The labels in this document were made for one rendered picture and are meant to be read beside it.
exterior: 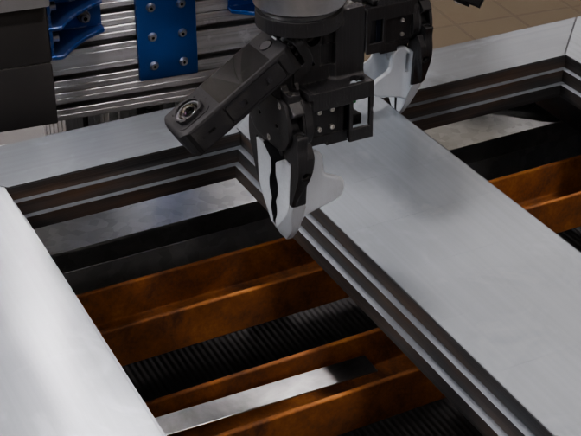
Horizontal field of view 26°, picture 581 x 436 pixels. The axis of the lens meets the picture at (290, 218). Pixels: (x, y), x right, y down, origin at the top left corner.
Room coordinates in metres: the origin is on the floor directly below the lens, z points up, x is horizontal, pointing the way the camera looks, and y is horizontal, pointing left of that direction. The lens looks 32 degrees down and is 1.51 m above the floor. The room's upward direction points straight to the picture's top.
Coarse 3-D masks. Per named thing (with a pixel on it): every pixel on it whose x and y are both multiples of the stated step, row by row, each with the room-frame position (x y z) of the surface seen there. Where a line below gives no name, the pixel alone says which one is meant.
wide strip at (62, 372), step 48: (0, 192) 1.10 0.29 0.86; (0, 240) 1.01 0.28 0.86; (0, 288) 0.93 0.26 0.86; (48, 288) 0.93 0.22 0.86; (0, 336) 0.86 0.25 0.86; (48, 336) 0.86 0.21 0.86; (96, 336) 0.86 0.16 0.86; (0, 384) 0.79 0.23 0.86; (48, 384) 0.79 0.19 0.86; (96, 384) 0.79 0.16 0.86; (0, 432) 0.73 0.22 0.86; (48, 432) 0.73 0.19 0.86; (96, 432) 0.73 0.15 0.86; (144, 432) 0.73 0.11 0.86
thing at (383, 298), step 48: (432, 96) 1.34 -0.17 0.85; (480, 96) 1.36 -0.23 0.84; (528, 96) 1.39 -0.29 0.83; (576, 96) 1.38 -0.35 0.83; (240, 144) 1.23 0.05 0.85; (48, 192) 1.12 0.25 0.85; (96, 192) 1.14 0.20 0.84; (144, 192) 1.16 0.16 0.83; (336, 240) 1.03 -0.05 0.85; (384, 288) 0.95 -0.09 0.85; (432, 336) 0.88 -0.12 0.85; (480, 384) 0.81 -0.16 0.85; (480, 432) 0.79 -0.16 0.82; (528, 432) 0.75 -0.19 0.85
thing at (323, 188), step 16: (320, 160) 0.93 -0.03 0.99; (288, 176) 0.91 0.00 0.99; (320, 176) 0.93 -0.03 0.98; (336, 176) 0.94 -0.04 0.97; (288, 192) 0.91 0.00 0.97; (320, 192) 0.93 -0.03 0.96; (336, 192) 0.94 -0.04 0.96; (288, 208) 0.91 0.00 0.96; (304, 208) 0.91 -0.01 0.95; (288, 224) 0.92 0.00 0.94
